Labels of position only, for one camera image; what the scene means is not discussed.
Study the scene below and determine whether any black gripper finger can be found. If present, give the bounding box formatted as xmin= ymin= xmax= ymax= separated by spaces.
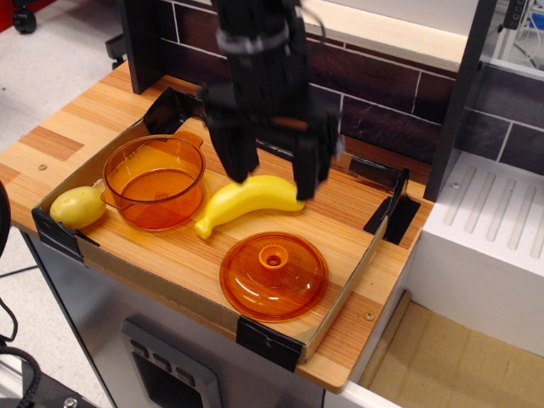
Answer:
xmin=207 ymin=119 xmax=259 ymax=184
xmin=292 ymin=132 xmax=334 ymax=201

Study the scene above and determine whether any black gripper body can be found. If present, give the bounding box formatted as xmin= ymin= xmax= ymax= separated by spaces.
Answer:
xmin=197 ymin=29 xmax=348 ymax=161

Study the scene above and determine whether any orange transparent pot lid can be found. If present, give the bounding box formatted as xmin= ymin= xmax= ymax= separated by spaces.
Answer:
xmin=219 ymin=232 xmax=329 ymax=322

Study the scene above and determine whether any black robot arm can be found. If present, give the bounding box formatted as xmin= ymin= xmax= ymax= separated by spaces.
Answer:
xmin=199 ymin=1 xmax=342 ymax=201

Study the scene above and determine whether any orange transparent pot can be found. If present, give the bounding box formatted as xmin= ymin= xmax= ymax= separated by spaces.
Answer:
xmin=102 ymin=131 xmax=206 ymax=230

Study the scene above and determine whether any yellow plastic banana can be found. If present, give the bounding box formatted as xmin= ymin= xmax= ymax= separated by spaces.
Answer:
xmin=195 ymin=175 xmax=305 ymax=240

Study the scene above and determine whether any cardboard fence with black tape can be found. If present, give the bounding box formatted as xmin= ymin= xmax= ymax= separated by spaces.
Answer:
xmin=32 ymin=88 xmax=423 ymax=386

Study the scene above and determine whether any yellow plastic potato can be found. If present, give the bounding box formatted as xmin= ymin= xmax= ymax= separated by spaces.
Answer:
xmin=49 ymin=186 xmax=106 ymax=230

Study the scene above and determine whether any white toy sink drainboard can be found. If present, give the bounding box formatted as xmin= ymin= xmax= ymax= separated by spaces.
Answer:
xmin=407 ymin=153 xmax=543 ymax=355

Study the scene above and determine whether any black caster wheel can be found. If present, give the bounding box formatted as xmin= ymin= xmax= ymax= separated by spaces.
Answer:
xmin=12 ymin=0 xmax=37 ymax=34

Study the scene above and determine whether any black cable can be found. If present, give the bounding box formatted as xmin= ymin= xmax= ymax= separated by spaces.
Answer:
xmin=0 ymin=180 xmax=42 ymax=408

